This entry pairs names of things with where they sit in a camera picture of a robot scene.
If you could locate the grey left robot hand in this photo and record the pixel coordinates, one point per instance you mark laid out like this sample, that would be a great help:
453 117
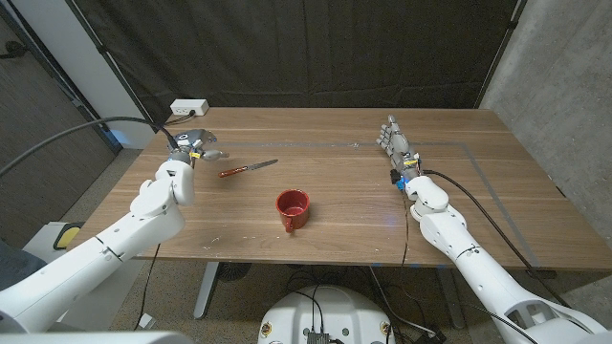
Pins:
191 138

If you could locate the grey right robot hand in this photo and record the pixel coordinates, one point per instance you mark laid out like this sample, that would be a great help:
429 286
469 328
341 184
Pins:
397 143

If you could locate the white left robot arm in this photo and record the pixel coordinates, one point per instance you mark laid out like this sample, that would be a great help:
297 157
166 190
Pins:
119 234

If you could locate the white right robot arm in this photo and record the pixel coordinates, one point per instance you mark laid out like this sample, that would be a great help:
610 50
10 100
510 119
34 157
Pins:
473 263

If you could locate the red enamel cup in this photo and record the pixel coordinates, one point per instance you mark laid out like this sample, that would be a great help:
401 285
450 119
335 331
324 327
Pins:
299 217

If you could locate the white power strip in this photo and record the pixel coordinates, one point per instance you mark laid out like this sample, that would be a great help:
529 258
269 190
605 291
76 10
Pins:
189 106

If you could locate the black backdrop pole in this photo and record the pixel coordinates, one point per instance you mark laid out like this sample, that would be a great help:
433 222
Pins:
512 24
101 49

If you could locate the black backdrop curtain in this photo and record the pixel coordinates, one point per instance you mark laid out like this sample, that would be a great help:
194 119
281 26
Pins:
311 48

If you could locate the black round disc under table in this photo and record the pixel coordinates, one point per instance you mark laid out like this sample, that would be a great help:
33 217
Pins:
234 271

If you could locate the white table leg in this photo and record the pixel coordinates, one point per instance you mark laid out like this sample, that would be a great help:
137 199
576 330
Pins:
206 291

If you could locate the yellow pad with black rim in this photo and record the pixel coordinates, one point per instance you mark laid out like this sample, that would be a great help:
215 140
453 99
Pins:
69 237

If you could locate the grey table leg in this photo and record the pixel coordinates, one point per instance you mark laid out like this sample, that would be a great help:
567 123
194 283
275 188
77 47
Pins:
452 301

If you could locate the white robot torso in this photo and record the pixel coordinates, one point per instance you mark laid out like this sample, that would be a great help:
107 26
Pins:
344 310

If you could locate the white machine base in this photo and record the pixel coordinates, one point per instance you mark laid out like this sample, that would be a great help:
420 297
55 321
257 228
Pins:
45 236

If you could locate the white paper scrap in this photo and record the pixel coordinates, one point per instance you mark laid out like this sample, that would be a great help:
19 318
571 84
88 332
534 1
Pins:
145 320

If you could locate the black floor plug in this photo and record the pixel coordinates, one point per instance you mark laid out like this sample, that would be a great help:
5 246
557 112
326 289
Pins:
432 337

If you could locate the black box on torso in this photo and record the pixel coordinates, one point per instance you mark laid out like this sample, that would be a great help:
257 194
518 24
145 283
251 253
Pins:
317 338

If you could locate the person's leg in jeans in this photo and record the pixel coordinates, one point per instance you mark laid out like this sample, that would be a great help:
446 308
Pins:
19 265

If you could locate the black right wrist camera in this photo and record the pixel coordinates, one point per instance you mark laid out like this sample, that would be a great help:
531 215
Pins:
396 178

